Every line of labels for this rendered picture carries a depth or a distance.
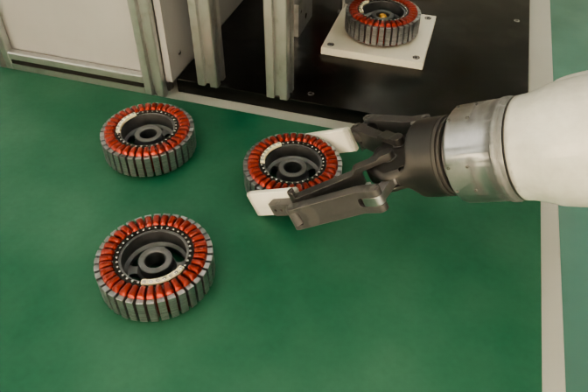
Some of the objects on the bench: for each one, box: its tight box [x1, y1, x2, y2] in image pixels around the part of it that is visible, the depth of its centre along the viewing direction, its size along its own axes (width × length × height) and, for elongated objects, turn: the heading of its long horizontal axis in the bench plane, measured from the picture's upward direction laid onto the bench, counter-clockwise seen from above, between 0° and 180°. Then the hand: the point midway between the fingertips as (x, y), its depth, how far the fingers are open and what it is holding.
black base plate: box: [177, 0, 531, 123], centre depth 99 cm, size 47×64×2 cm
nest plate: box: [321, 4, 437, 70], centre depth 89 cm, size 15×15×1 cm
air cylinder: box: [294, 0, 312, 38], centre depth 91 cm, size 5×8×6 cm
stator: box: [243, 132, 342, 193], centre depth 67 cm, size 11×11×4 cm
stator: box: [345, 0, 421, 46], centre depth 88 cm, size 11×11×4 cm
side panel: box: [0, 0, 173, 97], centre depth 75 cm, size 28×3×32 cm, turn 73°
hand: (294, 171), depth 66 cm, fingers closed on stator, 11 cm apart
